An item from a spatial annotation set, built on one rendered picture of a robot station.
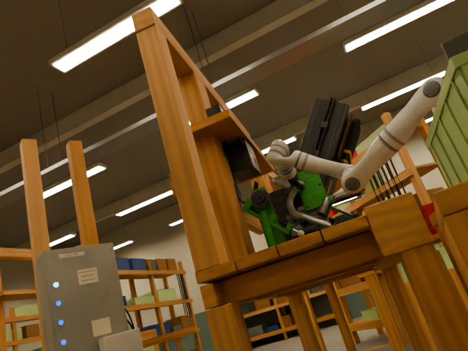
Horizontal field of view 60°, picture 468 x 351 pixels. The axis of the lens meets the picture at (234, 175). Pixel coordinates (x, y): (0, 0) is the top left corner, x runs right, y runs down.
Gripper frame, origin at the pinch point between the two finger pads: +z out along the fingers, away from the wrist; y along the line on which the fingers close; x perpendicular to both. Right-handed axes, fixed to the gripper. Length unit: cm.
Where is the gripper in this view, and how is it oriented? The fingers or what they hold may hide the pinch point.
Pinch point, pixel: (295, 186)
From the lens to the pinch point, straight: 189.8
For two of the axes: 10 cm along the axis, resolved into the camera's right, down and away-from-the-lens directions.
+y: -7.7, -3.3, 5.4
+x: -5.2, 8.2, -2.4
